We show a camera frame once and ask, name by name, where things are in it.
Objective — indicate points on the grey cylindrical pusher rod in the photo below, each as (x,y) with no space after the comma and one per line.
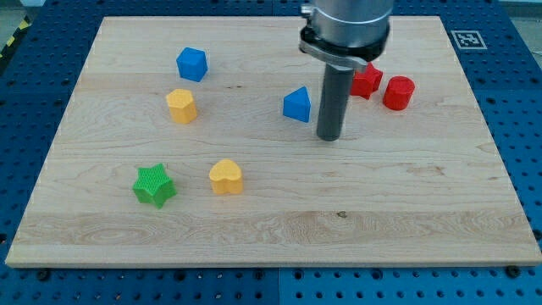
(333,103)

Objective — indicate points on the blue triangle block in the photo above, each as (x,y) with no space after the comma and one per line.
(297,105)

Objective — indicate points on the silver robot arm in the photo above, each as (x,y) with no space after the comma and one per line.
(346,35)

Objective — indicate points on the blue cube block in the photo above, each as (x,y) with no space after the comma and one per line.
(192,64)

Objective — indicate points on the red star block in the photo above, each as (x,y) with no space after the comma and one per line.
(365,83)

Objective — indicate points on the red cylinder block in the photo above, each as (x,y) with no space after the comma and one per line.
(398,93)

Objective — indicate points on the white fiducial marker tag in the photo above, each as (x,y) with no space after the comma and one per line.
(468,40)

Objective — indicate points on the yellow heart block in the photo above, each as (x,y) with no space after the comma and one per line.
(226,177)

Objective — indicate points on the yellow hexagon block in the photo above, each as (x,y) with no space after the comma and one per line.
(182,106)

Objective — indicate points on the wooden board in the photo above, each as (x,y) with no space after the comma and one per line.
(423,187)

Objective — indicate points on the green star block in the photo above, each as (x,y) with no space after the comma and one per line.
(154,186)

